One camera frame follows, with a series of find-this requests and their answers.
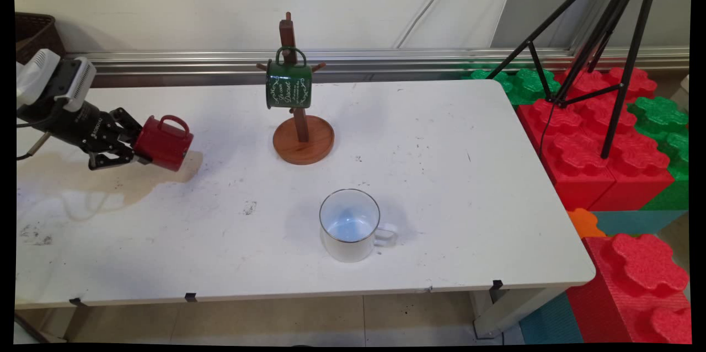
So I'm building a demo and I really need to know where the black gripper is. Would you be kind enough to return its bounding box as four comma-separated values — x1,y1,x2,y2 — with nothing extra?
32,99,153,171

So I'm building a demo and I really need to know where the red enamel mug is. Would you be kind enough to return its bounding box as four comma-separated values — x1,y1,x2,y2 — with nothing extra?
132,115,194,172

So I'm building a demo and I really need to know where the dark brown wicker basket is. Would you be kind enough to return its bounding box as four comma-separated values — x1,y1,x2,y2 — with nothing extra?
15,12,67,66

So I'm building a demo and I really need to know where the green enamel mug white lettering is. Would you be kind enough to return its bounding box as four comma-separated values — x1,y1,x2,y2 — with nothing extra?
265,46,313,110

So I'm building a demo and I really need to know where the wooden mug tree stand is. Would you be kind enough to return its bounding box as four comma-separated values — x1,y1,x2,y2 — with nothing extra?
255,12,335,166

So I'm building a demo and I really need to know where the green foam block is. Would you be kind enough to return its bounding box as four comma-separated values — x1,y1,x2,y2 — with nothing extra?
628,96,690,210
462,68,561,105

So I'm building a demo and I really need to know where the white table leg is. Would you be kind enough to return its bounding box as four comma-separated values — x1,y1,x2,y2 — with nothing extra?
472,286,569,339

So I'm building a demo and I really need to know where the red foam block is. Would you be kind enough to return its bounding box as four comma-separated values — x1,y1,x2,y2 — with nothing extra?
554,65,658,105
516,98,617,212
593,120,690,212
566,232,692,344

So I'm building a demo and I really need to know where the teal foam block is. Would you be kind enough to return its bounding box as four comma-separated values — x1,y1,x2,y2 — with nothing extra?
518,291,585,345
593,210,690,237

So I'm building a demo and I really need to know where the orange foam piece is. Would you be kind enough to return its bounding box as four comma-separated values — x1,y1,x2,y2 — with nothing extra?
567,208,607,239

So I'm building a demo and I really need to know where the black tripod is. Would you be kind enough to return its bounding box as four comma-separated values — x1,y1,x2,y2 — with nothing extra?
485,0,664,159

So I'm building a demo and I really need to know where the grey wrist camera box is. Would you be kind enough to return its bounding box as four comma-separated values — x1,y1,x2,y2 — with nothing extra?
54,57,98,113

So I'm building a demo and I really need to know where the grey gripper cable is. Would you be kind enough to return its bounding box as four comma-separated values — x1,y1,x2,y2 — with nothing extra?
17,130,51,162

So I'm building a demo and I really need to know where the aluminium rail along wall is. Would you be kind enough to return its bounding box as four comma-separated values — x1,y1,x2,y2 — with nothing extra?
66,47,690,88

